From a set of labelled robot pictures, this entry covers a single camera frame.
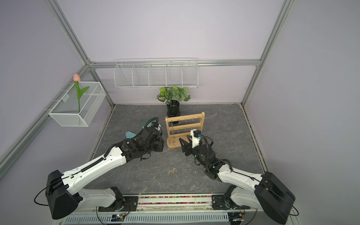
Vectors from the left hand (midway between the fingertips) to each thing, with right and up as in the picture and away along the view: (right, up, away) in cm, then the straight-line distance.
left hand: (162, 141), depth 77 cm
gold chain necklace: (+5, -19, +7) cm, 21 cm away
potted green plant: (+6, +29, +16) cm, 33 cm away
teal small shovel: (-28, +1, +23) cm, 36 cm away
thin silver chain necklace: (+15, -18, +9) cm, 25 cm away
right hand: (+11, +3, +1) cm, 12 cm away
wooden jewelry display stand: (+10, +8, +7) cm, 14 cm away
